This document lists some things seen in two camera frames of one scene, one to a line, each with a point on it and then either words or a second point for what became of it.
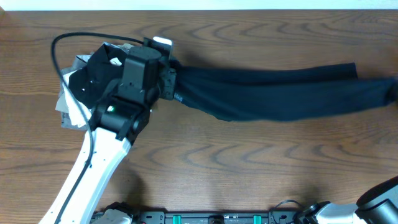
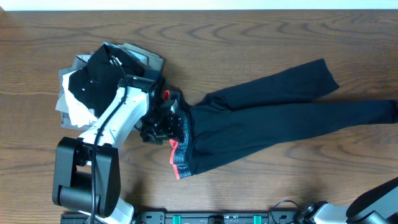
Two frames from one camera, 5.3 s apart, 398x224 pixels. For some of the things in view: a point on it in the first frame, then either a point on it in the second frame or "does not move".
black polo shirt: (99, 74) does not move
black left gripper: (168, 79) to (173, 132)
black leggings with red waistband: (274, 93) to (232, 121)
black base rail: (216, 217) does not move
